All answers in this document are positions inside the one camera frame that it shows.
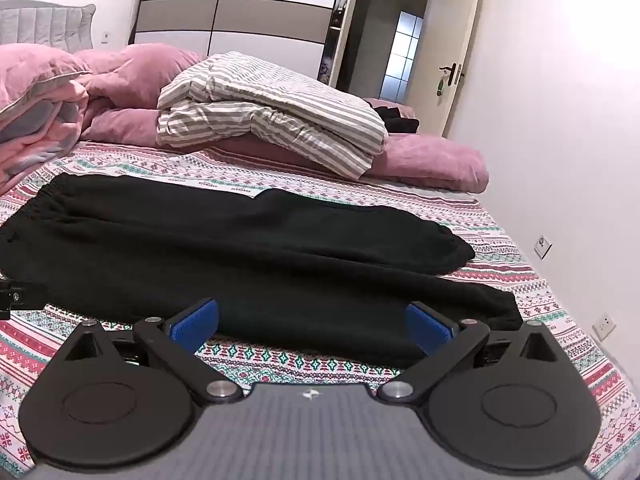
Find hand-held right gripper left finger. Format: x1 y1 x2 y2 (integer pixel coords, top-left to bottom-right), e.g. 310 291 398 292
59 298 243 406

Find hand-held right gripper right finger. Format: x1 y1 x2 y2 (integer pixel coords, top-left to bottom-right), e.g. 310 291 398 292
377 302 576 406

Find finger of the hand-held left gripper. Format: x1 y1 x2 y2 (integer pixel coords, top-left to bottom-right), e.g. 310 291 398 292
0 279 49 322

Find black pants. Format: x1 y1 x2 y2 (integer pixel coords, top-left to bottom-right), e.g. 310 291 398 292
0 172 524 369

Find patterned bed sheet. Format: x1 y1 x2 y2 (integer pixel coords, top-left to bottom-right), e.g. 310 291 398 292
0 140 637 480

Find pink and grey quilt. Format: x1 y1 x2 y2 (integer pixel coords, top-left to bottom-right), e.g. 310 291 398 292
0 79 92 197

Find mauve pillow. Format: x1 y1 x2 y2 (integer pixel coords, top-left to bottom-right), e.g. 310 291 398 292
210 132 490 195

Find dark clothes pile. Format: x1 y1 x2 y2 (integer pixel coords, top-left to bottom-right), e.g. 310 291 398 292
371 102 421 135

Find pink pillow with grey edge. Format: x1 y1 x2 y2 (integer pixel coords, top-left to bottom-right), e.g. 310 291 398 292
0 42 94 113

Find grey striped duvet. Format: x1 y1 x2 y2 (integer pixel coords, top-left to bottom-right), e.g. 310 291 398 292
156 51 389 181

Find mauve crumpled blanket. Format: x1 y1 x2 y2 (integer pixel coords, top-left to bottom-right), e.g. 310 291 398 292
75 43 212 149

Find grey padded headboard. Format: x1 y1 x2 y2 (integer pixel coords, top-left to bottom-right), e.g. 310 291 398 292
0 0 97 56

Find window with glass panes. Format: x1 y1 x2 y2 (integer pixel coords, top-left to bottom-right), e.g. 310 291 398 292
384 10 425 104

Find white door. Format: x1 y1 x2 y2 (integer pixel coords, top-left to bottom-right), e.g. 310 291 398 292
417 0 484 137

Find white and beige wardrobe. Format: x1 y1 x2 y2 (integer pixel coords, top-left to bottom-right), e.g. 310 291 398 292
127 0 362 87

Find black door handle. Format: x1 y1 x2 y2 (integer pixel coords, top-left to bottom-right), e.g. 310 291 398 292
438 62 466 86

